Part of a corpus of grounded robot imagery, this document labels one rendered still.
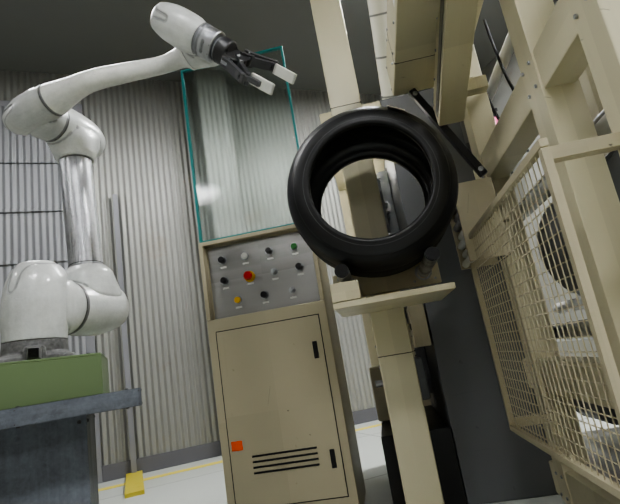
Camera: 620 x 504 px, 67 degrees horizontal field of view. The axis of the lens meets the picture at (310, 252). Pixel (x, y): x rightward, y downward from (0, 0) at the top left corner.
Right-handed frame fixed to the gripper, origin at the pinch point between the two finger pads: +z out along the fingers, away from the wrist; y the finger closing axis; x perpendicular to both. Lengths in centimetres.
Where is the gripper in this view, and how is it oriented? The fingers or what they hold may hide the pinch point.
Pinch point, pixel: (281, 82)
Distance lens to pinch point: 135.5
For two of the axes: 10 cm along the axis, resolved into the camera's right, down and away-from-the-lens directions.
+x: 3.4, -7.1, -6.1
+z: 8.6, 5.0, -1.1
